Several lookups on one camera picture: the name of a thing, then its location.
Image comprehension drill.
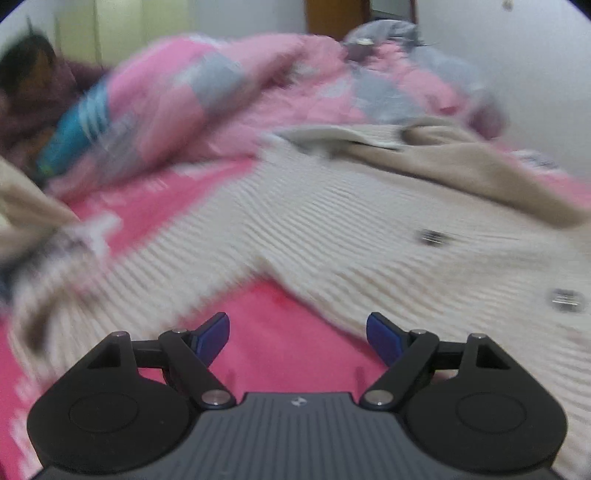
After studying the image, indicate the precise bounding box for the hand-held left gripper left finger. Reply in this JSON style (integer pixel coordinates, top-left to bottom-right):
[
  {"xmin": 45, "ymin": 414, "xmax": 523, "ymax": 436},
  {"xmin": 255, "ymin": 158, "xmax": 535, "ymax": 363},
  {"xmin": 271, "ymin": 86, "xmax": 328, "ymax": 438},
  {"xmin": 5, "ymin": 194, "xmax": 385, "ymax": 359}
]
[{"xmin": 85, "ymin": 311, "xmax": 237, "ymax": 411}]

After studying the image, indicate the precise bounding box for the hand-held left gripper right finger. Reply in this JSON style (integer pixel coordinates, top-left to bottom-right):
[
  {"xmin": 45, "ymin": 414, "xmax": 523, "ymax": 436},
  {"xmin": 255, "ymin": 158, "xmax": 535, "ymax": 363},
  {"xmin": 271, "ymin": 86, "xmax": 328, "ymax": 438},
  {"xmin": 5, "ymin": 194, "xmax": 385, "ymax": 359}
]
[{"xmin": 360, "ymin": 312, "xmax": 512, "ymax": 411}]

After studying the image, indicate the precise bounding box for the beige white checked coat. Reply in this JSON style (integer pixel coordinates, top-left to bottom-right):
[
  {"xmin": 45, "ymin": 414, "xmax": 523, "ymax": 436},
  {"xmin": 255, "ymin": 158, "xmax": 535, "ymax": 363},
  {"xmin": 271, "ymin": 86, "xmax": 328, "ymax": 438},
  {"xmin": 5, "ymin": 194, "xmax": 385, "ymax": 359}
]
[{"xmin": 0, "ymin": 117, "xmax": 591, "ymax": 480}]

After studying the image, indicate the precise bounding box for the cream folded garment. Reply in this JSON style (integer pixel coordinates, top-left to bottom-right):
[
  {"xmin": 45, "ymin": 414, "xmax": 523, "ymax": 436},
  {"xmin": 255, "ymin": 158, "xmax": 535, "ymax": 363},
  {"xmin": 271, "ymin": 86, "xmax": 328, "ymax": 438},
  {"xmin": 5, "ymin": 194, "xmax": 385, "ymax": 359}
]
[{"xmin": 0, "ymin": 157, "xmax": 79, "ymax": 259}]

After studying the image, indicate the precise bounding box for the pink grey floral duvet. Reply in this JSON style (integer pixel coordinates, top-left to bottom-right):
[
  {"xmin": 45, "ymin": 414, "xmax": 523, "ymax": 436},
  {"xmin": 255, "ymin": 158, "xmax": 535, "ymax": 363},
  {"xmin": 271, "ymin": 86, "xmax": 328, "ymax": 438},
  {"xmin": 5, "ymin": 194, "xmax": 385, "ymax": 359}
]
[{"xmin": 46, "ymin": 21, "xmax": 509, "ymax": 204}]

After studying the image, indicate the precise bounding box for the blue striped blanket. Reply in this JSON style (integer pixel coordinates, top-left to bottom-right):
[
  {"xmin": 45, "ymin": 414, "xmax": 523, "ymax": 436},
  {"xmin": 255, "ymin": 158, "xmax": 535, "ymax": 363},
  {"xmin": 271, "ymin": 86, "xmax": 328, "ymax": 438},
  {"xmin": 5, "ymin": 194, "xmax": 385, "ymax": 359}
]
[{"xmin": 34, "ymin": 80, "xmax": 116, "ymax": 178}]

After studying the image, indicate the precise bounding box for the pale green wardrobe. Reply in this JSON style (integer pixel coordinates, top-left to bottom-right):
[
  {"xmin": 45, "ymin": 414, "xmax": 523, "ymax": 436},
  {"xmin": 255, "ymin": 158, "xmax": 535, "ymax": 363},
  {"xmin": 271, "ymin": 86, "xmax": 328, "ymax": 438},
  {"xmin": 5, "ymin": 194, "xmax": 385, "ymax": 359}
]
[{"xmin": 55, "ymin": 0, "xmax": 195, "ymax": 75}]

